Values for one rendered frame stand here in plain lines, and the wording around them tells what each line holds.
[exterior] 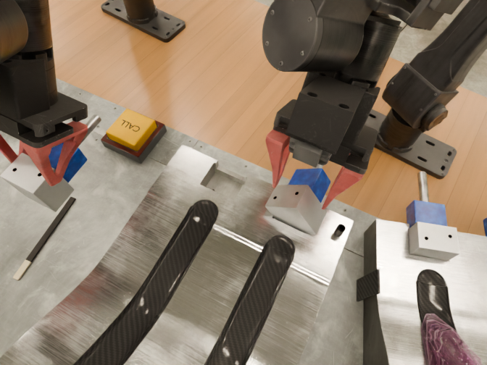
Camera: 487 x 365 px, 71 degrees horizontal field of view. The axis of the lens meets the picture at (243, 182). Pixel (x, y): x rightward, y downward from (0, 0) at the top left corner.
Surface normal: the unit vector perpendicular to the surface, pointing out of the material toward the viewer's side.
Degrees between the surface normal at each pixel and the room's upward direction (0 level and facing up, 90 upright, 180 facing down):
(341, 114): 60
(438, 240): 0
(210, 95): 0
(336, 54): 85
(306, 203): 50
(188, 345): 20
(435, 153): 0
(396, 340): 29
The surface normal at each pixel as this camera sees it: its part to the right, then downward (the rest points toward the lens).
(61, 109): 0.22, -0.79
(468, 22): -0.77, 0.18
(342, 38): 0.63, 0.34
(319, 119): -0.40, 0.43
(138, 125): 0.00, -0.49
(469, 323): 0.06, -0.72
